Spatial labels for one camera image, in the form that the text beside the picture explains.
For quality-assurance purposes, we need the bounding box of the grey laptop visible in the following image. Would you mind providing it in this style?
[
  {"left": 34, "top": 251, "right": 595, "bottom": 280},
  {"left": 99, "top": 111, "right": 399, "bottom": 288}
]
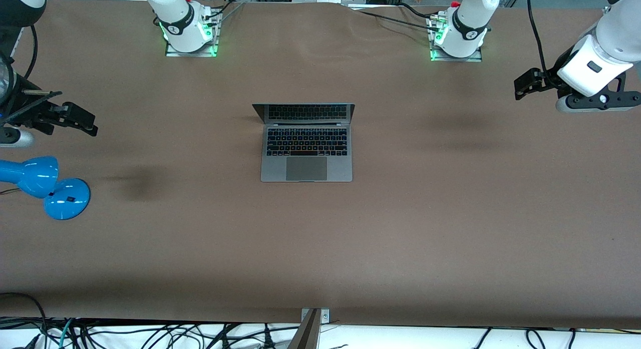
[{"left": 252, "top": 103, "right": 356, "bottom": 183}]

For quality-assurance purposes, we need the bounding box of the blue desk lamp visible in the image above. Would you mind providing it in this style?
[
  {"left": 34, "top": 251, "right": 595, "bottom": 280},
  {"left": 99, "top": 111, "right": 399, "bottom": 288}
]
[{"left": 0, "top": 156, "right": 91, "bottom": 221}]

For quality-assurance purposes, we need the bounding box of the brown table cover sheet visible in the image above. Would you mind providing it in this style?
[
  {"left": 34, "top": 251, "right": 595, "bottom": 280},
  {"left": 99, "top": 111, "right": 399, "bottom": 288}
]
[{"left": 0, "top": 0, "right": 641, "bottom": 330}]

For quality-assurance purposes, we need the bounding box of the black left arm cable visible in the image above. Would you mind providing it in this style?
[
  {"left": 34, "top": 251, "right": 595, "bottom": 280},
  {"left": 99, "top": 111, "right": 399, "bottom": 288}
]
[{"left": 526, "top": 0, "right": 552, "bottom": 73}]

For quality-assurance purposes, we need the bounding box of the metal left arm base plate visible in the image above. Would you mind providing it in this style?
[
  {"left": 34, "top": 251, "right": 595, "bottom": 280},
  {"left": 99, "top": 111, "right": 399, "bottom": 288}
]
[{"left": 428, "top": 14, "right": 484, "bottom": 63}]

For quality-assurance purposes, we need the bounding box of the short black table cable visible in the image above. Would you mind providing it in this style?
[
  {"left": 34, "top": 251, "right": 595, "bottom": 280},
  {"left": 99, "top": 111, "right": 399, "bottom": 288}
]
[{"left": 397, "top": 3, "right": 437, "bottom": 20}]

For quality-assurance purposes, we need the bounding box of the long black table cable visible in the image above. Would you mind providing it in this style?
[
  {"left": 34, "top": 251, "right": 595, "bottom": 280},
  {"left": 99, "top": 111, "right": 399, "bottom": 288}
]
[{"left": 350, "top": 10, "right": 437, "bottom": 31}]

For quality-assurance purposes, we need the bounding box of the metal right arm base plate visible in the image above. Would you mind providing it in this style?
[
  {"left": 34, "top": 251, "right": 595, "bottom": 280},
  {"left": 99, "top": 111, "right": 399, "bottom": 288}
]
[{"left": 165, "top": 9, "right": 221, "bottom": 58}]

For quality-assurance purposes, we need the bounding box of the black looped floor cable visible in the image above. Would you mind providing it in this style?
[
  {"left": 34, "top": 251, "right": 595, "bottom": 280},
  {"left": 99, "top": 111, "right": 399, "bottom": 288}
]
[{"left": 0, "top": 292, "right": 49, "bottom": 349}]

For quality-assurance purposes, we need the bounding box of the teal cable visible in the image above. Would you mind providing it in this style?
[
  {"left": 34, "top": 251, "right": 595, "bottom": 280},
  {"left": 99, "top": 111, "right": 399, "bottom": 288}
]
[{"left": 58, "top": 318, "right": 77, "bottom": 349}]

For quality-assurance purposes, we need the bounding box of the silver bracket plate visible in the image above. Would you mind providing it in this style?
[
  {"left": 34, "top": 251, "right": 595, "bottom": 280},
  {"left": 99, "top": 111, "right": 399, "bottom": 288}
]
[{"left": 301, "top": 307, "right": 331, "bottom": 324}]

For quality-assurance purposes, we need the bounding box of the dark camera mount beam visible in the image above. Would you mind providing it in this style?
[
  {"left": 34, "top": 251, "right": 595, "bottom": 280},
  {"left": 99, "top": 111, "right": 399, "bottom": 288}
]
[{"left": 286, "top": 309, "right": 322, "bottom": 349}]

